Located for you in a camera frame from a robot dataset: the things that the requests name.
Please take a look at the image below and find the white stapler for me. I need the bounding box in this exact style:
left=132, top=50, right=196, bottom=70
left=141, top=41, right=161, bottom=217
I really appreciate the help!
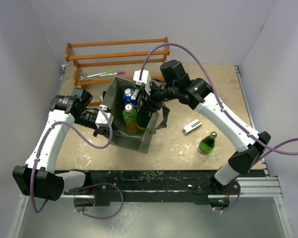
left=182, top=119, right=202, bottom=135

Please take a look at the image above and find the green glass bottle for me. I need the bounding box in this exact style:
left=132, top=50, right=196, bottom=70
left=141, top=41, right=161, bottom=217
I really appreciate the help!
left=136, top=109, right=152, bottom=131
left=198, top=131, right=217, bottom=155

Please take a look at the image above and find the magenta capped marker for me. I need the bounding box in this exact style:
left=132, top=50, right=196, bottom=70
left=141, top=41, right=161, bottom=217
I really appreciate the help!
left=98, top=71, right=125, bottom=77

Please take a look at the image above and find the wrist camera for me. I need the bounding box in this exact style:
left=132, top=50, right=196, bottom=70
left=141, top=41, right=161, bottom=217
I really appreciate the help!
left=95, top=105, right=114, bottom=129
left=133, top=70, right=151, bottom=95

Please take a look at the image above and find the blue juice carton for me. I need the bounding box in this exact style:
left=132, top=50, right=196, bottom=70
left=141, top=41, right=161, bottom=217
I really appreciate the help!
left=123, top=88, right=140, bottom=107

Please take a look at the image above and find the wooden shelf rack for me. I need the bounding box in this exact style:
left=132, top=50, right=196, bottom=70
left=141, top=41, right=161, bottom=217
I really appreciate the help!
left=65, top=37, right=168, bottom=89

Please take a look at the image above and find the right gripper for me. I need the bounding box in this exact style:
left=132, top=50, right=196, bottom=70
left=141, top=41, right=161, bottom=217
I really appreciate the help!
left=140, top=79, right=178, bottom=112

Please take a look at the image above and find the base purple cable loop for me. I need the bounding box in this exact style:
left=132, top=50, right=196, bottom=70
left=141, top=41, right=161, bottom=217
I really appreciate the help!
left=73, top=182, right=125, bottom=220

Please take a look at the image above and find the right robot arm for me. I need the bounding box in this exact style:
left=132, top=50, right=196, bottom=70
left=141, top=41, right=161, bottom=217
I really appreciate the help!
left=139, top=60, right=271, bottom=194

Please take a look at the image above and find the green canvas bag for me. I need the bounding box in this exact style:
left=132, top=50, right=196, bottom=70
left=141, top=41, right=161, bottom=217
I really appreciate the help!
left=102, top=77, right=170, bottom=153

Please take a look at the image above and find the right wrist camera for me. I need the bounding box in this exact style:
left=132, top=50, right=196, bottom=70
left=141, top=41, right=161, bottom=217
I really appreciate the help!
left=133, top=70, right=151, bottom=95

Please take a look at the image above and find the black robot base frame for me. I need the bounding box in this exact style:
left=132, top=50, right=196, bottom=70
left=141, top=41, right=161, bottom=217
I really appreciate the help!
left=62, top=169, right=241, bottom=206

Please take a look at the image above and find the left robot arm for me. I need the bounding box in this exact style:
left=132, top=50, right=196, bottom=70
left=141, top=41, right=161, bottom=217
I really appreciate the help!
left=12, top=88, right=113, bottom=201

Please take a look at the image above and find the green glass bottle front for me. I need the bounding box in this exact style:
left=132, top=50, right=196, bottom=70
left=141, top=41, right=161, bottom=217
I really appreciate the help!
left=198, top=131, right=217, bottom=155

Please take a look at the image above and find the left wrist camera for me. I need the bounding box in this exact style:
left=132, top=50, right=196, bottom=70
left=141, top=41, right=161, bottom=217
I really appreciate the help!
left=95, top=105, right=114, bottom=129

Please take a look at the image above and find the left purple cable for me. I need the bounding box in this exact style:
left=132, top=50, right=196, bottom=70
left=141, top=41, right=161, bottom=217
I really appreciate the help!
left=29, top=106, right=114, bottom=214

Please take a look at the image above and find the orange soda plastic bottle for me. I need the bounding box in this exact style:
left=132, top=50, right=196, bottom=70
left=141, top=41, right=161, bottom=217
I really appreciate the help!
left=123, top=104, right=138, bottom=134

